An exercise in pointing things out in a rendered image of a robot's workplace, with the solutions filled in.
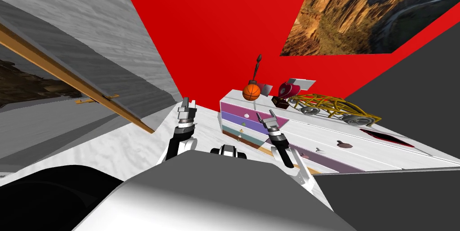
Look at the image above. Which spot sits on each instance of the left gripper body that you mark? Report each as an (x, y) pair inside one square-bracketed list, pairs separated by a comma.
[(186, 117)]

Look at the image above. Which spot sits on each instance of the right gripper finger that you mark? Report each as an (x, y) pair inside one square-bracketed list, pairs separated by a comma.
[(260, 118), (274, 115)]

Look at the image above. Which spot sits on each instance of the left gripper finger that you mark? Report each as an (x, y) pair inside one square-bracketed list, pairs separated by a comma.
[(192, 105), (185, 103)]

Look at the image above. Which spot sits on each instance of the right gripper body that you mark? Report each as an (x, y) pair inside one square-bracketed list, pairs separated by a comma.
[(271, 126)]

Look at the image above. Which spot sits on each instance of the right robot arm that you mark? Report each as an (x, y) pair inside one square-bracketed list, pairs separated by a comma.
[(284, 152)]

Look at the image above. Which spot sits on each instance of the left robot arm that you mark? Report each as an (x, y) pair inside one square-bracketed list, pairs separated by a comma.
[(176, 145)]

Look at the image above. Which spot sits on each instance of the brown small box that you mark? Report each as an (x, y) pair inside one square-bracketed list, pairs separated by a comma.
[(280, 102)]

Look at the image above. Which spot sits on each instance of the purple drawer front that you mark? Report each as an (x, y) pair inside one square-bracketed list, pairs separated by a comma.
[(233, 120)]

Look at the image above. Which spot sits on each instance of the orange basketball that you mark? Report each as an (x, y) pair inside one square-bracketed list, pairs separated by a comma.
[(251, 92)]

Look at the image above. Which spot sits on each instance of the magenta drawer front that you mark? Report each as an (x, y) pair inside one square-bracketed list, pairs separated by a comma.
[(233, 110)]

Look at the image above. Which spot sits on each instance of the teal drawer front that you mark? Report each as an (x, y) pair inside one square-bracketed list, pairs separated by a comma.
[(231, 130)]

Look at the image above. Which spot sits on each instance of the brown drawer front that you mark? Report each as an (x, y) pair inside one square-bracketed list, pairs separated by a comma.
[(230, 135)]

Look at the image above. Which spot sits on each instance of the brown drawer knob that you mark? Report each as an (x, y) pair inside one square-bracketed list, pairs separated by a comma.
[(344, 144)]

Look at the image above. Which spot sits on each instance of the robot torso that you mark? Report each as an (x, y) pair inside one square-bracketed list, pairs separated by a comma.
[(201, 195)]

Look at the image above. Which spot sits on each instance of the white dresser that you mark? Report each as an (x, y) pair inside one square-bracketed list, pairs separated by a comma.
[(363, 144)]

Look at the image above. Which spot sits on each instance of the red and black flat tray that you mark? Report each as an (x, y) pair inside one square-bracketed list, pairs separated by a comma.
[(386, 136)]

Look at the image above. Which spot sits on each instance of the wooden framed window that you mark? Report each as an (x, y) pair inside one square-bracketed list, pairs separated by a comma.
[(54, 67)]

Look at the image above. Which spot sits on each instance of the canyon wall picture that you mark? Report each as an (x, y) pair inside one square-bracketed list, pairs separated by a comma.
[(363, 11)]

